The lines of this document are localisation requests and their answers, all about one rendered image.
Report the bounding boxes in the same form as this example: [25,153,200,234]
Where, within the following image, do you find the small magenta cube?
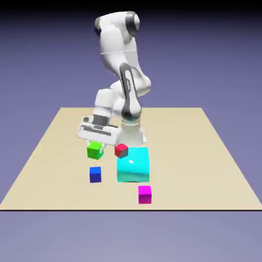
[138,185,152,205]

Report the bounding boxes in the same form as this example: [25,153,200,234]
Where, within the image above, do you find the small green cube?
[86,142,104,160]

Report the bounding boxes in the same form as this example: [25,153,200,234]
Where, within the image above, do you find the small red cube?
[114,143,129,159]

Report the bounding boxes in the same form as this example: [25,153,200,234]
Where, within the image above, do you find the large cyan box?
[116,146,150,183]

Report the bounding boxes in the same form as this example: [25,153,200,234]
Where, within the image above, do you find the small blue cube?
[89,166,102,183]

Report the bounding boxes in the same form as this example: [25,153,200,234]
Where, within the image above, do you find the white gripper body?
[77,122,120,146]

